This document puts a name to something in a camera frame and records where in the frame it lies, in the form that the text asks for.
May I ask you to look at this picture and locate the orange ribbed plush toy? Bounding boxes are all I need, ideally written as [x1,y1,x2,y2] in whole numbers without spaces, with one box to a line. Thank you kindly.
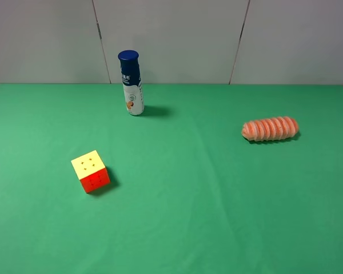
[241,116,300,142]

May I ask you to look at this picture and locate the green table cloth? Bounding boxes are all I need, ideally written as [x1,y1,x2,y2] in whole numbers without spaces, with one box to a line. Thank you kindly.
[0,84,343,273]

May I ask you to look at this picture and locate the blue capped white bottle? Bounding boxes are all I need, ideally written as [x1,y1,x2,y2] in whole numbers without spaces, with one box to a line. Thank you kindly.
[118,50,144,116]

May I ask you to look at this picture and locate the yellow and red puzzle cube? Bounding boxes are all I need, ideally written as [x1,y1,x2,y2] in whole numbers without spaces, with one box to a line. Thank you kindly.
[71,150,111,194]

